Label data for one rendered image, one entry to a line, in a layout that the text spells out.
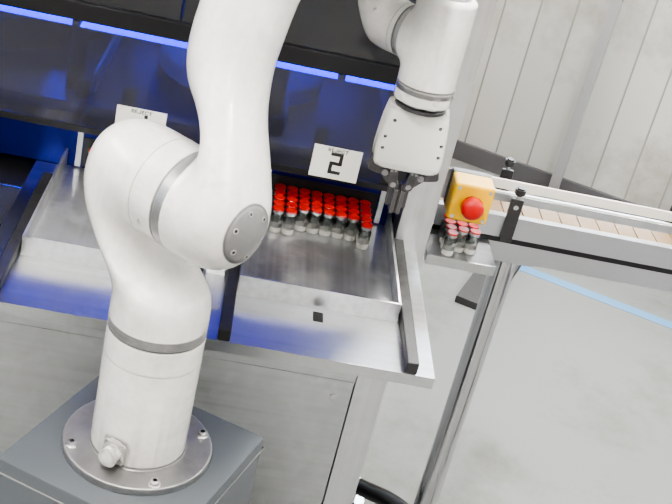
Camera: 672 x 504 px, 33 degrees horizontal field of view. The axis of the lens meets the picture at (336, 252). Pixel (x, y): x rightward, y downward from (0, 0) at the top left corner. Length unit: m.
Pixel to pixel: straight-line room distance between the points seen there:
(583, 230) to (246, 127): 1.11
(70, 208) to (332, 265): 0.45
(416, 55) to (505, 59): 3.18
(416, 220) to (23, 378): 0.81
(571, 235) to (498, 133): 2.65
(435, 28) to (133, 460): 0.69
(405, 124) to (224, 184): 0.48
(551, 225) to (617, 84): 2.52
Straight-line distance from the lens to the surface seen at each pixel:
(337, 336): 1.77
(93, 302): 1.74
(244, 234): 1.24
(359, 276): 1.94
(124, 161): 1.30
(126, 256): 1.34
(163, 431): 1.43
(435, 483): 2.57
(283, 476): 2.36
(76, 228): 1.93
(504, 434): 3.26
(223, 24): 1.23
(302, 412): 2.26
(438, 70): 1.60
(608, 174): 4.81
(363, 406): 2.26
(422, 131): 1.65
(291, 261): 1.94
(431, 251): 2.10
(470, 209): 2.01
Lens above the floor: 1.81
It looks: 28 degrees down
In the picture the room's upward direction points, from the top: 14 degrees clockwise
